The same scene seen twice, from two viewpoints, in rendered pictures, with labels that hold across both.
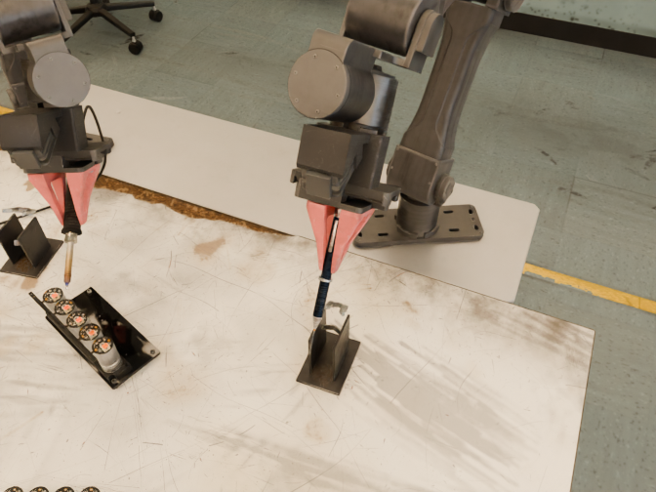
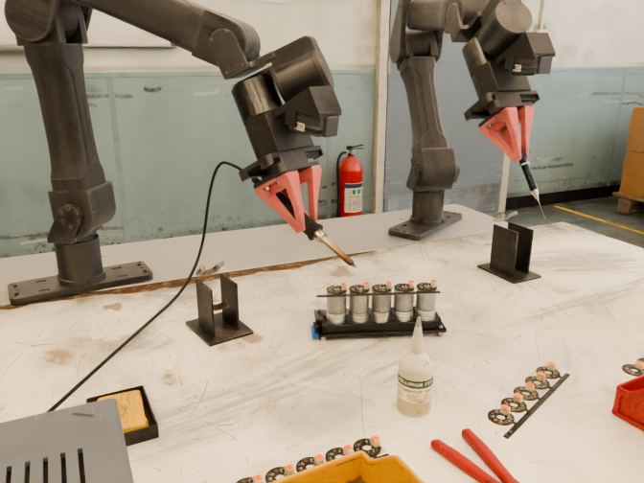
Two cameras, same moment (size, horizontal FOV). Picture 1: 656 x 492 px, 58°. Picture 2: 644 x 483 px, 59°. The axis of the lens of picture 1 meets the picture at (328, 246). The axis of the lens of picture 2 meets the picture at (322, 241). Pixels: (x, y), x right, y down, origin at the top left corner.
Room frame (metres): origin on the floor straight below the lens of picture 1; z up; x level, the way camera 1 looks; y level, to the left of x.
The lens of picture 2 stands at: (0.04, 0.84, 1.08)
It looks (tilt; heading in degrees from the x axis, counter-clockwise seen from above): 18 degrees down; 313
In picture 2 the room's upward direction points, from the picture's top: straight up
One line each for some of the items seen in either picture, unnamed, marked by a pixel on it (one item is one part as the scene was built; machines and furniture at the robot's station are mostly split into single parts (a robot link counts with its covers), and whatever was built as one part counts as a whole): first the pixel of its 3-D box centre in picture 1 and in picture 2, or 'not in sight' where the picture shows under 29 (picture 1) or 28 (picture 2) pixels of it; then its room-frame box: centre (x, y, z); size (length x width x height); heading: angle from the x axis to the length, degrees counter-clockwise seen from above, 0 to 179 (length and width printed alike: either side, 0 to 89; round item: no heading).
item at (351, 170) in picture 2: not in sight; (351, 190); (2.26, -1.81, 0.29); 0.16 x 0.15 x 0.55; 66
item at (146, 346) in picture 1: (102, 336); (378, 323); (0.45, 0.30, 0.76); 0.16 x 0.07 x 0.01; 48
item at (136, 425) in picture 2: not in sight; (121, 416); (0.50, 0.63, 0.76); 0.07 x 0.05 x 0.02; 160
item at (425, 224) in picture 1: (418, 209); (427, 207); (0.65, -0.14, 0.79); 0.20 x 0.07 x 0.08; 95
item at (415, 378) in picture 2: not in sight; (416, 363); (0.31, 0.41, 0.80); 0.03 x 0.03 x 0.10
